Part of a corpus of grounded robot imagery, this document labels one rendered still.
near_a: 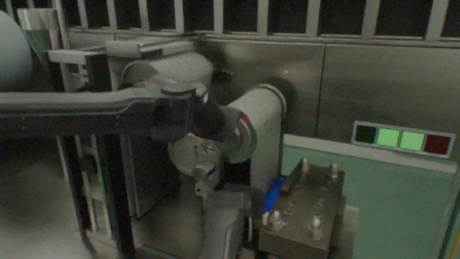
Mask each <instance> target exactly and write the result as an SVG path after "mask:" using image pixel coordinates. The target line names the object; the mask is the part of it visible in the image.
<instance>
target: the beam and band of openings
mask: <svg viewBox="0 0 460 259"><path fill-rule="evenodd" d="M62 3H63V8H64V9H67V13H68V21H69V26H70V31H69V32H94V33H110V34H113V35H147V36H165V35H177V34H184V33H188V34H193V33H196V34H197V35H201V34H205V35H206V38H219V39H236V40H253V41H259V40H271V41H288V42H323V43H341V44H359V45H394V46H413V47H448V48H460V40H452V39H440V38H456V39H460V0H62ZM102 27H110V28H102ZM130 28H134V29H130ZM161 30H176V31H161ZM195 31H203V32H195ZM232 32H248V33H232ZM250 33H257V34H250ZM274 34H295V35H274ZM321 35H341V36H351V35H361V36H356V37H339V36H321ZM375 36H387V37H375ZM406 37H422V38H406Z"/></svg>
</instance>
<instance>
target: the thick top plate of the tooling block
mask: <svg viewBox="0 0 460 259"><path fill-rule="evenodd" d="M298 166H299V163H297V164H296V166H295V168H294V169H293V172H292V173H291V175H294V176H295V183H294V184H293V187H292V188H291V190H290V192H289V194H288V196H286V195H282V194H279V196H278V198H277V200H276V202H275V203H274V205H273V207H272V208H271V210H270V213H272V211H273V210H278V211H279V213H280V218H281V220H282V221H281V224H282V229H281V230H279V231H272V230H270V229H269V228H268V226H267V225H265V224H262V226H261V227H260V230H259V250H263V251H267V252H269V253H273V254H276V255H277V256H280V257H283V258H287V259H327V256H328V249H329V246H330V243H331V237H332V233H333V230H334V222H335V216H336V210H337V206H338V202H339V197H340V195H341V192H342V189H343V188H344V180H345V175H346V171H340V170H339V177H337V178H333V177H329V176H328V175H327V172H328V168H324V167H320V166H316V165H309V171H300V170H299V169H298ZM313 218H318V219H319V220H320V221H321V227H322V230H321V233H322V238H321V239H319V240H312V239H310V238H309V237H308V236H307V234H306V232H307V230H308V226H309V223H310V221H311V220H312V219H313Z"/></svg>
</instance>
